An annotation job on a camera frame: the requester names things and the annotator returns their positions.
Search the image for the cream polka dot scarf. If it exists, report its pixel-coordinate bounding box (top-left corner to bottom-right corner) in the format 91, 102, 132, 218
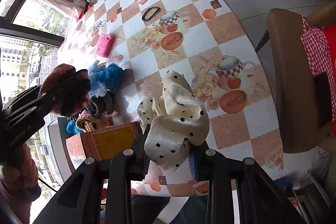
137, 70, 210, 172

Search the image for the blue mesh cloth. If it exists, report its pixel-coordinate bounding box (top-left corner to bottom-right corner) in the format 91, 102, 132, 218
66, 120, 83, 135

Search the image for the maroon pink knit hat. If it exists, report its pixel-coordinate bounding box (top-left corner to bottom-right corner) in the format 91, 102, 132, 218
39, 64, 91, 117

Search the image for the beige knitted sock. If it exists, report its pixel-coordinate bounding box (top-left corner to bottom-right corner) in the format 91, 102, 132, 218
76, 114, 105, 132

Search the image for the person's left hand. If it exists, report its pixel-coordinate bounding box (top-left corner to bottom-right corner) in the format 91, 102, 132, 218
1, 143, 41, 202

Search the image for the grey open storage box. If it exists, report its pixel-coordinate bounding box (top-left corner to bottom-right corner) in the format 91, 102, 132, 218
47, 117, 75, 184

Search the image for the pink patterned carton box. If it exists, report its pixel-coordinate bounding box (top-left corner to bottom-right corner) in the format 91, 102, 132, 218
66, 122, 142, 168

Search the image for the blue white fluffy cloth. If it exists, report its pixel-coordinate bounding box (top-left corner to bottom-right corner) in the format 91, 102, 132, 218
88, 60, 123, 98

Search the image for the pink textured cloth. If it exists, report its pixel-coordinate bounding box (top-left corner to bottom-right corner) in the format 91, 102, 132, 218
96, 34, 115, 58

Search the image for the brown wooden chair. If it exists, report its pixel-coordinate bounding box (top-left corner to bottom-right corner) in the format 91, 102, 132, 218
266, 9, 335, 153

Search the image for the red checkered cloth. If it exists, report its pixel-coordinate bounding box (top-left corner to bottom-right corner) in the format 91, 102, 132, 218
300, 15, 335, 135

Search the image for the checkered patterned tablecloth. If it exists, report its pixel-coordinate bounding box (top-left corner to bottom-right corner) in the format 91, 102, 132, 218
56, 0, 284, 197

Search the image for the red patterned cushion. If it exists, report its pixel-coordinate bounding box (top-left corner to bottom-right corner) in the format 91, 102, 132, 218
322, 24, 336, 76

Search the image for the black hair tie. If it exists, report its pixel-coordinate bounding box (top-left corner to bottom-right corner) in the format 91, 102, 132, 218
141, 6, 161, 22

